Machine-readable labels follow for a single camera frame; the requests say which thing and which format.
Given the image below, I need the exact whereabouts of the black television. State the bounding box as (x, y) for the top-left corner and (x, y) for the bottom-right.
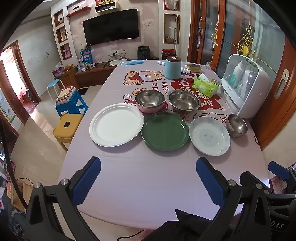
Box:
(83, 9), (139, 46)

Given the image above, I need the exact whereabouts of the black air fryer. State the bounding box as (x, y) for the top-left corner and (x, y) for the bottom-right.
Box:
(137, 46), (151, 60)

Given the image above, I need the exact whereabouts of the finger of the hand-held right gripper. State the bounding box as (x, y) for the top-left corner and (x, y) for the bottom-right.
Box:
(268, 161), (296, 194)
(239, 171), (270, 194)

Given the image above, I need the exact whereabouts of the wooden framed glass door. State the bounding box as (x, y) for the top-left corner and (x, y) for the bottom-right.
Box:
(187, 0), (287, 77)

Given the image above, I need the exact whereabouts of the wooden television cabinet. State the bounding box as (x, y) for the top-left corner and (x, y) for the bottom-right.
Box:
(59, 61), (121, 90)

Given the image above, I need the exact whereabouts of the round light blue stool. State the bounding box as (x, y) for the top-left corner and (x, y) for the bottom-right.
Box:
(47, 79), (65, 105)

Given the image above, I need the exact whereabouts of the round yellow tin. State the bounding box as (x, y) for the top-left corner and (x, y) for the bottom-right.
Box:
(185, 63), (202, 73)

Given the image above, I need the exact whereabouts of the dark clothing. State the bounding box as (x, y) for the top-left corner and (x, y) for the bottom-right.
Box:
(143, 209), (232, 241)

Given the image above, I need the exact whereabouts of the blue face mask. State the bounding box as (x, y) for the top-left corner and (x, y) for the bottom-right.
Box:
(124, 59), (148, 66)

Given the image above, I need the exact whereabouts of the yellow plastic stool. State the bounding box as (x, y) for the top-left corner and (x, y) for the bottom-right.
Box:
(53, 113), (83, 152)

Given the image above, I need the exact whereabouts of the wooden crate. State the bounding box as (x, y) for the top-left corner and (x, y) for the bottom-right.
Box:
(10, 179), (35, 212)

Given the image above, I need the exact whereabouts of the white bottle with green label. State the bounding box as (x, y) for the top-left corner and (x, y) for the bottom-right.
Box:
(230, 61), (245, 90)

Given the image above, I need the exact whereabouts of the red wall shelf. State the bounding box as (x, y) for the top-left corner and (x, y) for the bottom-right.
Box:
(67, 6), (92, 18)

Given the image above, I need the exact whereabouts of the wide steel bowl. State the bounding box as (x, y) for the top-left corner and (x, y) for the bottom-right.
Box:
(167, 89), (201, 113)

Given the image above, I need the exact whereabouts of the green tissue pack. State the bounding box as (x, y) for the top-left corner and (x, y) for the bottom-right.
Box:
(192, 73), (219, 98)

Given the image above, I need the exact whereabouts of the white wall shelf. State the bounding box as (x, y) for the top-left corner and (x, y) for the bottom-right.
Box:
(95, 1), (120, 13)

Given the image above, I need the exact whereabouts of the blue plastic stool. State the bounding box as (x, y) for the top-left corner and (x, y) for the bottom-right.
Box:
(55, 91), (89, 117)

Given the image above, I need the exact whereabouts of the pink steel bowl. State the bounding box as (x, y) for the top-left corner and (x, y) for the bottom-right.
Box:
(135, 90), (165, 114)

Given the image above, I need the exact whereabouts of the gold door ornament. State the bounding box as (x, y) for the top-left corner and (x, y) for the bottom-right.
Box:
(236, 25), (258, 59)

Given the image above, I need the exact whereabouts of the stack of books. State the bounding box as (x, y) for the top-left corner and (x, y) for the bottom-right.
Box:
(56, 86), (77, 104)

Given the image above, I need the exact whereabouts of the dark jar with red lid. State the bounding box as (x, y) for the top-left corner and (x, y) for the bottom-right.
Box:
(162, 49), (177, 61)

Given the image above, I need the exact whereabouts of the small steel bowl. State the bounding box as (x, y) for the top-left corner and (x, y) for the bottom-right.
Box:
(226, 114), (248, 137)

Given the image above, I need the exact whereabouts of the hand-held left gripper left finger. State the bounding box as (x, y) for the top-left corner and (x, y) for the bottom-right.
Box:
(24, 156), (102, 241)

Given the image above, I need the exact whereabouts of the blue printed box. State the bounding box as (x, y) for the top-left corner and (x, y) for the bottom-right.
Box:
(80, 47), (93, 65)

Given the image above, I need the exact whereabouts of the teal canister with brown lid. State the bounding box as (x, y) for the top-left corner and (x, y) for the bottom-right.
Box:
(164, 56), (181, 80)

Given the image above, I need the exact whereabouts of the green plate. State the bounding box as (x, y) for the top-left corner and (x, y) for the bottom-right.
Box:
(141, 112), (190, 151)

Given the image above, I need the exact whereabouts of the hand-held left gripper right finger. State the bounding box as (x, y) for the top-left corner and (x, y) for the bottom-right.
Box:
(196, 157), (272, 241)

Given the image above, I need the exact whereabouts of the large white plate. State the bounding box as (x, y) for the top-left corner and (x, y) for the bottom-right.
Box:
(89, 103), (144, 147)

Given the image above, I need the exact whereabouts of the white sterilizer cabinet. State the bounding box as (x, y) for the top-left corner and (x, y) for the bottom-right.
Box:
(220, 54), (271, 119)

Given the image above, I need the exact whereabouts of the silver door handle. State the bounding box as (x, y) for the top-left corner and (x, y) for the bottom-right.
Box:
(274, 69), (289, 100)

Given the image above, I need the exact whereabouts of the pale patterned plate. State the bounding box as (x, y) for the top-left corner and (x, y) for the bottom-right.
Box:
(189, 116), (231, 156)

